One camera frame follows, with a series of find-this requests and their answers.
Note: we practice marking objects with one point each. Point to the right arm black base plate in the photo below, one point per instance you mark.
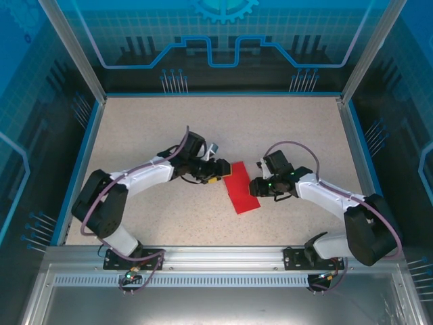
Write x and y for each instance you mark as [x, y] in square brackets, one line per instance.
[291, 260]

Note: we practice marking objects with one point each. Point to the steel cabinet top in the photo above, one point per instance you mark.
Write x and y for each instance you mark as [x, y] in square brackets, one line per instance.
[216, 304]

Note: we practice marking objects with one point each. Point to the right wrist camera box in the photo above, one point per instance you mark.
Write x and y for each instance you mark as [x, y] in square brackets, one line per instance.
[264, 169]

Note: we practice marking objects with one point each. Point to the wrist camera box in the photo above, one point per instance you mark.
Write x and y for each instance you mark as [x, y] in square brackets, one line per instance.
[213, 150]
[264, 169]

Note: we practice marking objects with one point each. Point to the aluminium frame post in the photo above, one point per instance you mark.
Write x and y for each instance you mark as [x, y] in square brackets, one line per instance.
[75, 50]
[371, 50]

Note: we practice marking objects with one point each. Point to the red paper sheet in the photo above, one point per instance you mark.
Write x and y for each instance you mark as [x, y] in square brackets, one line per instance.
[243, 199]

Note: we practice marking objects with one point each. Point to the aluminium mounting rail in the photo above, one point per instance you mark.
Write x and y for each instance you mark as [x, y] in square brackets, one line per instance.
[223, 257]

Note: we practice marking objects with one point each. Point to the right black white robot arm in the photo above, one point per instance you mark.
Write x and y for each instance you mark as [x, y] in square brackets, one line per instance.
[368, 230]

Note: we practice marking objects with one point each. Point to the blue table edge strip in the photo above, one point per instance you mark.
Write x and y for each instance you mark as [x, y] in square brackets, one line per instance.
[91, 135]
[360, 135]

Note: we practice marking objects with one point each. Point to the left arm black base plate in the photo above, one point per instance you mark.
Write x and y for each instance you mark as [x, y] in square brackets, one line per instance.
[113, 262]

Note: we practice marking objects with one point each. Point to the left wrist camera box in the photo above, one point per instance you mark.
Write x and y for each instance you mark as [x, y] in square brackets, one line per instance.
[213, 150]

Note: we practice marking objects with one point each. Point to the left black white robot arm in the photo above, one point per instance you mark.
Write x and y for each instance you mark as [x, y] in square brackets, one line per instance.
[101, 210]

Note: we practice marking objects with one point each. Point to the aluminium side rail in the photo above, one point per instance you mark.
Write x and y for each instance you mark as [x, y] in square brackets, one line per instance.
[352, 135]

